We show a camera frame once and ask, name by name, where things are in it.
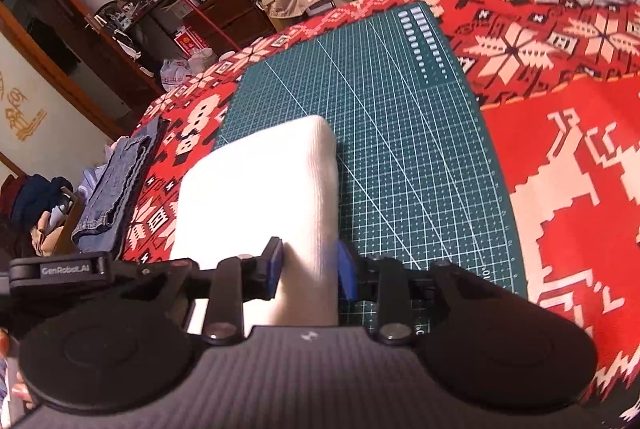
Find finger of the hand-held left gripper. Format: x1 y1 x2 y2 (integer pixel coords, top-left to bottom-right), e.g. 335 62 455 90
111 258 202 295

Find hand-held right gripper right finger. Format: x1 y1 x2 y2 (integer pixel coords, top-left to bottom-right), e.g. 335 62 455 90
336 239 507 346

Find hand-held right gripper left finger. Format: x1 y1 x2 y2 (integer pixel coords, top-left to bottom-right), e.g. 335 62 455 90
127 236 287 346

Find white knit vest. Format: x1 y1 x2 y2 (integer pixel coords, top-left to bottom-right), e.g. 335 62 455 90
170 115 341 327

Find person's left hand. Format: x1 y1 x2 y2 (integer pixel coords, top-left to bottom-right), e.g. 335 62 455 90
0 328 40 411

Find dark cloth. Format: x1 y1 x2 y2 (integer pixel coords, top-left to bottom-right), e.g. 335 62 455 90
10 174 74 230

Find blue jeans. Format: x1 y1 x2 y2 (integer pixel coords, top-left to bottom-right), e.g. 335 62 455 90
71 116 169 256

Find green cutting mat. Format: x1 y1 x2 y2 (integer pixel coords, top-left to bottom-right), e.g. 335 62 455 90
215 1 529 336

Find white plastic bag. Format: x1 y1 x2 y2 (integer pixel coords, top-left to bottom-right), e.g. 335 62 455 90
160 49 219 92

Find red box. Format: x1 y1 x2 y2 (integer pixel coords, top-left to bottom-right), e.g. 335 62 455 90
175 26 209 58

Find brown wooden cabinet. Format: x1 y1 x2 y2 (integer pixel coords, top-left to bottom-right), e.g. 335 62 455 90
184 0 277 54

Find red patterned blanket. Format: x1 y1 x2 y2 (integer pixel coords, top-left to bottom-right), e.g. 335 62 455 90
120 0 640 422

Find red broom handle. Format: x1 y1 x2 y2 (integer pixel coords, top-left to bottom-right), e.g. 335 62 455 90
167 0 242 53

